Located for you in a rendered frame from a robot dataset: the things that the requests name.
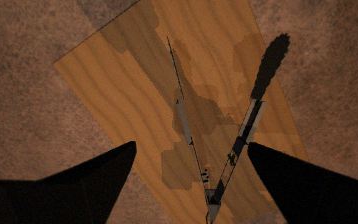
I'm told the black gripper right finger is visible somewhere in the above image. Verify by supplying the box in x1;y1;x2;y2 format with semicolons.
247;142;358;224

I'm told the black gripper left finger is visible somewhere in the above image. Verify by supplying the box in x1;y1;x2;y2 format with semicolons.
0;141;137;224

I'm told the wooden board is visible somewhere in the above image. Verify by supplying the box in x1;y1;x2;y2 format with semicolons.
53;0;310;224

